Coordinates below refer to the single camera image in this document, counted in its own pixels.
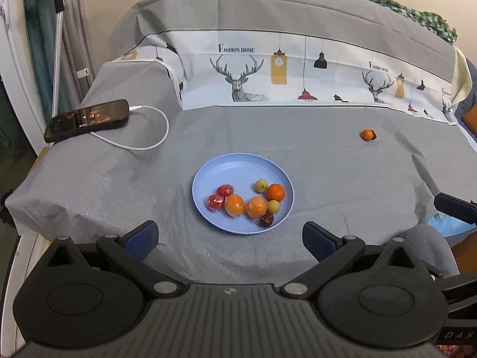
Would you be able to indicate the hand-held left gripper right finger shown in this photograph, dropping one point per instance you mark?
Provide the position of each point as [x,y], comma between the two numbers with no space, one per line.
[319,239]

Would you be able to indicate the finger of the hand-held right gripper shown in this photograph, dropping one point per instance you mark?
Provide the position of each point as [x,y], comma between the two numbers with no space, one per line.
[452,209]
[460,291]

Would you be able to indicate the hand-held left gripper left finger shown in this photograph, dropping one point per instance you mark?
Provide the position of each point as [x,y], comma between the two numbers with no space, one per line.
[143,237]

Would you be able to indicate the small yellow-green fruit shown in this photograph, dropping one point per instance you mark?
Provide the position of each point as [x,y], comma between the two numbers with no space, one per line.
[273,206]
[261,185]

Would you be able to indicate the small bare orange mandarin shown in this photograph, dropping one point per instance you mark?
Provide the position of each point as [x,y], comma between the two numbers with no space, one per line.
[276,192]
[366,134]

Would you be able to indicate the plastic-wrapped orange mandarin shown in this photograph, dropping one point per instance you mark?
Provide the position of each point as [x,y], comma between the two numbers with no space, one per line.
[256,207]
[234,204]

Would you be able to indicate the red fruit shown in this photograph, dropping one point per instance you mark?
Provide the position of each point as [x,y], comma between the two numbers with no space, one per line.
[225,190]
[215,203]

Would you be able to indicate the blue plastic plate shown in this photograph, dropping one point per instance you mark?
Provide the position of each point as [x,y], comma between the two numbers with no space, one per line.
[231,171]

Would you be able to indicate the light blue cloth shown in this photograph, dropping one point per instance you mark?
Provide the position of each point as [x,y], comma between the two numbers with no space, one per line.
[445,226]

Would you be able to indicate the red patterned cloth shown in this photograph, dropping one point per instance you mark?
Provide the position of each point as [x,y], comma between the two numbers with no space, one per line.
[460,351]

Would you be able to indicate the orange cushion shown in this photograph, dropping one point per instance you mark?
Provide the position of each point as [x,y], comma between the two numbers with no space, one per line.
[470,119]

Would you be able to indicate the black smartphone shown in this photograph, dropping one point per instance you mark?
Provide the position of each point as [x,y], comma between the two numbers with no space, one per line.
[87,120]

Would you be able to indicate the pale yellow cloth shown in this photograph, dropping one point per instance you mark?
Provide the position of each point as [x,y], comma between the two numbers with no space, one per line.
[462,78]

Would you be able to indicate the white curtain clip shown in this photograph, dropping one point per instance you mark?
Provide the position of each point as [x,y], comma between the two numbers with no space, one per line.
[83,71]

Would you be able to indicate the speckled white pole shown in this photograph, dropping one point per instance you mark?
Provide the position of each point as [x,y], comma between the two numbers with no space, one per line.
[57,63]

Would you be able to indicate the deer print cloth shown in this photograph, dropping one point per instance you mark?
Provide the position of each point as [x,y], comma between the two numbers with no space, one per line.
[410,11]

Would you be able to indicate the grey curtain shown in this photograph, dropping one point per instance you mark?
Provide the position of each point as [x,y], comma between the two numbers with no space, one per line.
[76,37]

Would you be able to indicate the teal curtain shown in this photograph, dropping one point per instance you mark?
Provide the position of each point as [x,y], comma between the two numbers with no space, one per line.
[39,44]

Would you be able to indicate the white door frame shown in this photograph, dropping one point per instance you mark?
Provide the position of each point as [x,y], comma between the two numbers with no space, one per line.
[15,63]

